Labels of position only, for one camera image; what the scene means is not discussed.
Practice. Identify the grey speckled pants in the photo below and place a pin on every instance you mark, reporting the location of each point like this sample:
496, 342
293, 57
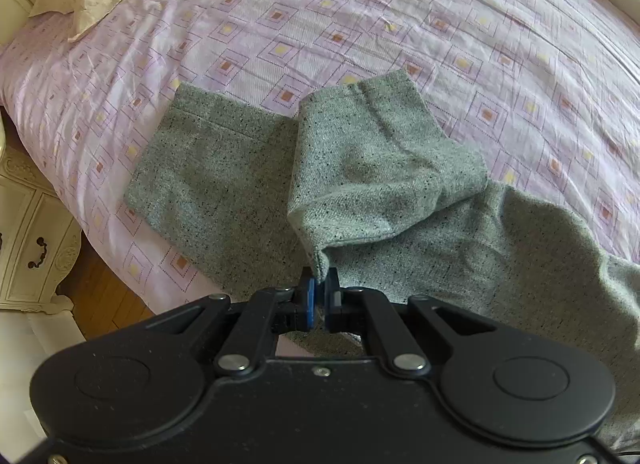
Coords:
380, 184

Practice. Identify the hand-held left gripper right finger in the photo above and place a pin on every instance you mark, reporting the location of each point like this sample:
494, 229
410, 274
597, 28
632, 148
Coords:
330, 302

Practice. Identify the pink patterned bed sheet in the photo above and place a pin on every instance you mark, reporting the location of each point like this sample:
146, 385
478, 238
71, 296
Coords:
350, 19

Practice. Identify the cream carved nightstand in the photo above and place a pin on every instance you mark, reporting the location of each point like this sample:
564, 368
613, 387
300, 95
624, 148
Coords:
30, 239

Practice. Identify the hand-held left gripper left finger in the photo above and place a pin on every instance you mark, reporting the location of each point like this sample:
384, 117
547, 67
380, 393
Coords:
310, 300

